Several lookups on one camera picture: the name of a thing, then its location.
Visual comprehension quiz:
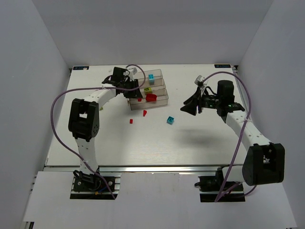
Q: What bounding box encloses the green rounded lego brick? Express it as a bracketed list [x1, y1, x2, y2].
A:
[143, 87, 152, 94]

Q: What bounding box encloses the red rounded lego brick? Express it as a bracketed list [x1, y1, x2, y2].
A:
[145, 94, 157, 102]

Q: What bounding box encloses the blue rounded lego brick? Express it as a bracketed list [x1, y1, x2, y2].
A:
[148, 74, 155, 85]

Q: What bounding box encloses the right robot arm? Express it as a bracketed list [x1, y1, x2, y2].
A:
[181, 80, 285, 186]

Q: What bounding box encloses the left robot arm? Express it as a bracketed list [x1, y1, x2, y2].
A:
[68, 65, 142, 175]

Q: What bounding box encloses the blue square lego brick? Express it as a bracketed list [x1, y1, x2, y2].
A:
[166, 116, 174, 125]

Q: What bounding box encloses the clear bin third row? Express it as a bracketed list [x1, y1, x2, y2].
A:
[140, 78, 166, 92]

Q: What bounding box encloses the clear bin nearest front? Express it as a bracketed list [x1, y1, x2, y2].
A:
[129, 94, 169, 110]

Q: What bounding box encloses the clear bin second row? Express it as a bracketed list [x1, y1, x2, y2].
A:
[140, 88, 167, 100]

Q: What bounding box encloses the clear bin back row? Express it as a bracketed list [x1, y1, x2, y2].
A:
[134, 69, 163, 84]

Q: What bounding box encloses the right blue corner label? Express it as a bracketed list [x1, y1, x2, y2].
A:
[214, 64, 231, 68]

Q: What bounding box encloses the blue corner label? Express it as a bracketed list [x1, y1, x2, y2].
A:
[214, 64, 231, 68]
[73, 66, 89, 71]

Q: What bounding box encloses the left blue corner label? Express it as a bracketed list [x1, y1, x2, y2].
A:
[73, 66, 89, 71]

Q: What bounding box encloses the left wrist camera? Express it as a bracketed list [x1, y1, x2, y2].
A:
[124, 67, 137, 80]

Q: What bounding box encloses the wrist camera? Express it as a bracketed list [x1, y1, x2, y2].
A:
[194, 75, 208, 96]
[124, 67, 137, 80]

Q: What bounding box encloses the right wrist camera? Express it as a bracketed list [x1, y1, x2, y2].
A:
[194, 75, 208, 96]

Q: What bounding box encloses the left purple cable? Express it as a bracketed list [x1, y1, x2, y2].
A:
[51, 63, 146, 200]

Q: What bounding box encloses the purple cable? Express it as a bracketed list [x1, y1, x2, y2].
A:
[202, 72, 258, 203]
[51, 63, 146, 200]

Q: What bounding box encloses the aluminium table rail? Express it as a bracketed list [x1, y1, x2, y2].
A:
[44, 163, 246, 174]

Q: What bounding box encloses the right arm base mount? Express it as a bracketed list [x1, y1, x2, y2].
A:
[194, 167, 245, 203]

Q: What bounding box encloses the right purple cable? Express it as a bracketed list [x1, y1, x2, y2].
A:
[202, 72, 258, 203]

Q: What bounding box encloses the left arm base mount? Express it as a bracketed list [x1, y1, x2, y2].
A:
[70, 170, 120, 200]

